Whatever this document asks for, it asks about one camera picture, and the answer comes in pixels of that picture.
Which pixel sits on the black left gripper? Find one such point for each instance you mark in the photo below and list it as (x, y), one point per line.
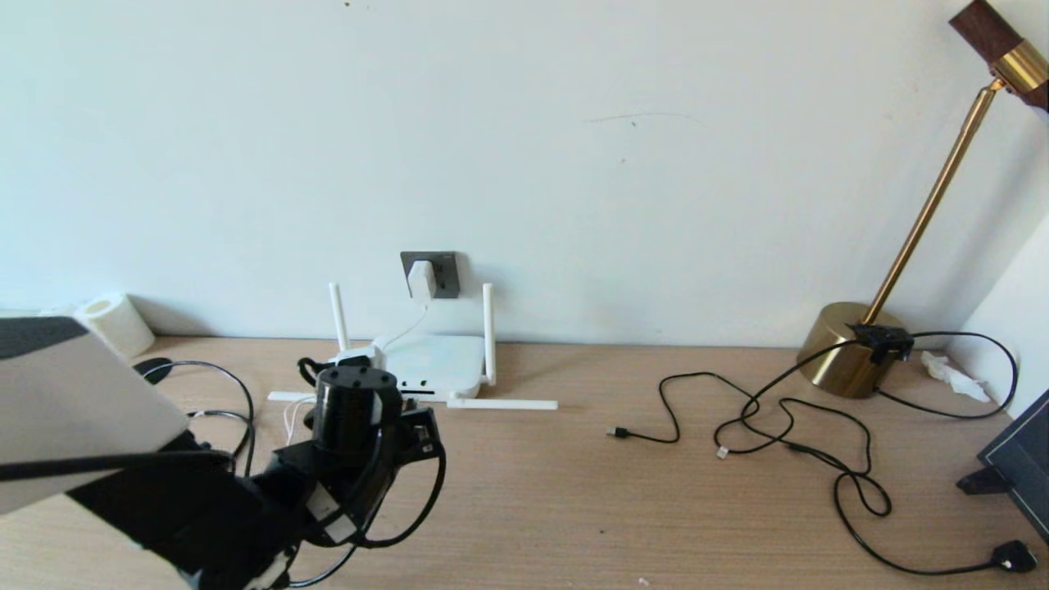
(418, 434)

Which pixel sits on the white router with four antennas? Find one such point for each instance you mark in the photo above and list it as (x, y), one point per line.
(442, 360)

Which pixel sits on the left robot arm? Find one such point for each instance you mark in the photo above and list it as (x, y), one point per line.
(82, 393)

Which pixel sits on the black round desk grommet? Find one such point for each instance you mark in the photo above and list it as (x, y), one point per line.
(156, 370)

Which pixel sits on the white toilet paper roll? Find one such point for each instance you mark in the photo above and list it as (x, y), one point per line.
(123, 324)

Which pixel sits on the brass desk lamp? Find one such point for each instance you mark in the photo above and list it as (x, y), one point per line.
(840, 348)

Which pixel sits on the crumpled white tissue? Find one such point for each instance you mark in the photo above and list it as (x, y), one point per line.
(952, 377)

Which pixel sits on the black clip stand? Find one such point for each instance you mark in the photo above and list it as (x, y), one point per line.
(982, 480)

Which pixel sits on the dark teal patterned board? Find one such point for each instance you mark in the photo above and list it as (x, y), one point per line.
(1024, 467)

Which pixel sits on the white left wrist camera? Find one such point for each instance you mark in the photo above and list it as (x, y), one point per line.
(361, 357)

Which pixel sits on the grey wall socket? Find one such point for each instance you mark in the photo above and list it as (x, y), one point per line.
(449, 274)

